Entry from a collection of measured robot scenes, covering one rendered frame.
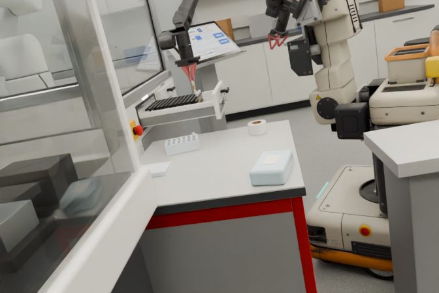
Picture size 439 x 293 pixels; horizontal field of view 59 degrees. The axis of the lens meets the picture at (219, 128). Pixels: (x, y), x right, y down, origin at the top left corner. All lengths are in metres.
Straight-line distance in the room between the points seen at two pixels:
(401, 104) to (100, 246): 1.19
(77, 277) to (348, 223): 1.35
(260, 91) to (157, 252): 3.59
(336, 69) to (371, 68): 3.04
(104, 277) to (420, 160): 0.79
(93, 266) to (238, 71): 4.00
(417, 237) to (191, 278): 0.65
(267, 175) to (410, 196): 0.40
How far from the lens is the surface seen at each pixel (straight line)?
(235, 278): 1.16
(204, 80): 2.61
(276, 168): 1.01
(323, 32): 1.76
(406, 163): 1.09
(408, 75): 1.69
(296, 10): 1.58
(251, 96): 4.58
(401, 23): 4.83
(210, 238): 1.10
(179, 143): 1.42
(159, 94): 1.90
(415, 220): 1.22
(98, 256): 0.67
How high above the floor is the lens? 1.20
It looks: 15 degrees down
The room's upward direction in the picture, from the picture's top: 12 degrees counter-clockwise
